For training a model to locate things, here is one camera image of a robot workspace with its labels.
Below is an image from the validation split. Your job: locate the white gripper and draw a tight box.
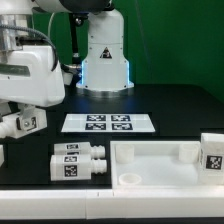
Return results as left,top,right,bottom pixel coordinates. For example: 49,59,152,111
0,45,65,130

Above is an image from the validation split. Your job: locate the white square table top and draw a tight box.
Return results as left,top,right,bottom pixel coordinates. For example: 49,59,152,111
110,141,223,189

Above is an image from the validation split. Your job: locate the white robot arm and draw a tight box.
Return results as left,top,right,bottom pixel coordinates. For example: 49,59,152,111
0,0,134,137

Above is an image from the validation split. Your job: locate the white left fence bar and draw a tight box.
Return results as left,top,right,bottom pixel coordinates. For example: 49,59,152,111
0,145,4,167

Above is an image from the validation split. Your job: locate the white fence bar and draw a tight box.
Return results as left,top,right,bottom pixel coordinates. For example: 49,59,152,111
0,187,224,220
0,145,4,167

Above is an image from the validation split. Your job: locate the white marker tag sheet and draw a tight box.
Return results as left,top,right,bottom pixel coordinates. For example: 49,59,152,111
62,114,155,133

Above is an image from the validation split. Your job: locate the white front fence bar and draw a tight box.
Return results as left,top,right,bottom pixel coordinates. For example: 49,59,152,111
0,187,224,220

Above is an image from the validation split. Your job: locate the black cable bundle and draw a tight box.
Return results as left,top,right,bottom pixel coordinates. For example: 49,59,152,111
61,63,83,78

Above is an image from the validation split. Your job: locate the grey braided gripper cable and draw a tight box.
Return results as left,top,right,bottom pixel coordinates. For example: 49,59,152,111
0,23,60,72

